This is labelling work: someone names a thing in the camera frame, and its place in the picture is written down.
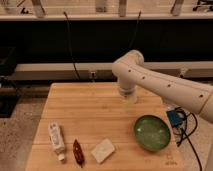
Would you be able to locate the black floor cable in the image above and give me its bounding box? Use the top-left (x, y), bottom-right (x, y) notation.
top-left (173, 107), bottom-right (203, 171)

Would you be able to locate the blue connector box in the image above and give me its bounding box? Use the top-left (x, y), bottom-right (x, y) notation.
top-left (167, 110), bottom-right (182, 127)

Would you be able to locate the green bowl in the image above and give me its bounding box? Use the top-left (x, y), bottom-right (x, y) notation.
top-left (133, 115), bottom-right (171, 152)

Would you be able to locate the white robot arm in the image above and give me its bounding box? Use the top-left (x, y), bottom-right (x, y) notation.
top-left (112, 50), bottom-right (213, 124)

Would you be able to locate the white paper cup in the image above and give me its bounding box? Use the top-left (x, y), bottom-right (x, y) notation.
top-left (124, 94), bottom-right (137, 104)

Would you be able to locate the wall power outlet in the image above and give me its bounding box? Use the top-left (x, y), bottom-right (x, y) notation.
top-left (89, 71), bottom-right (97, 81)

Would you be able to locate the black hanging cable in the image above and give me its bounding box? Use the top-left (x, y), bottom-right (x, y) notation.
top-left (128, 10), bottom-right (142, 53)
top-left (62, 11), bottom-right (82, 81)

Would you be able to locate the dark red wrapped snack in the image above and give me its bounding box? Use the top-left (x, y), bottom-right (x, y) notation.
top-left (73, 140), bottom-right (85, 166)

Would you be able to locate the white tube with cap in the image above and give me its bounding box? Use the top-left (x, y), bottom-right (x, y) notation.
top-left (48, 122), bottom-right (66, 163)

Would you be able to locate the right black hanging cable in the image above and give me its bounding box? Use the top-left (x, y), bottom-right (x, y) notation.
top-left (128, 10), bottom-right (142, 53)

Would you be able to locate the left black hanging cable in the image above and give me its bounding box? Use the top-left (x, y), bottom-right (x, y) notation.
top-left (62, 11), bottom-right (82, 81)

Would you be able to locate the white sponge block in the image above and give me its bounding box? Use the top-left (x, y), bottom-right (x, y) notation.
top-left (91, 139), bottom-right (115, 164)

